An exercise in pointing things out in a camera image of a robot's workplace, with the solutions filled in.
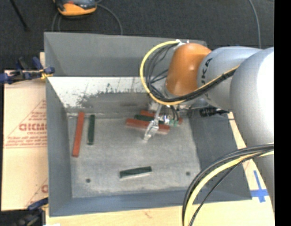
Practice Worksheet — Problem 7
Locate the red-brown flat block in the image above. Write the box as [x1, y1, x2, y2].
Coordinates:
[139, 109, 184, 125]
[125, 118, 171, 135]
[71, 112, 86, 158]

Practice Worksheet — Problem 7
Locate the grey metal bin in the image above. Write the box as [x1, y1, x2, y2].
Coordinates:
[43, 31, 252, 217]

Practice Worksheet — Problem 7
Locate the brown cardboard board, red print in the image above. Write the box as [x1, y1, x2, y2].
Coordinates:
[0, 69, 49, 211]

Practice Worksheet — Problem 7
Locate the dark green flat block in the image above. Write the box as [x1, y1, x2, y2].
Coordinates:
[119, 166, 153, 179]
[134, 114, 165, 124]
[87, 114, 96, 146]

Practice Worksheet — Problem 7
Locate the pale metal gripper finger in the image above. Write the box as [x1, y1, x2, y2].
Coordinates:
[143, 123, 153, 141]
[150, 121, 160, 137]

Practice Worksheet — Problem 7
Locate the black cylinder on white bracket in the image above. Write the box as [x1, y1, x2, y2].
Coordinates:
[189, 106, 230, 118]

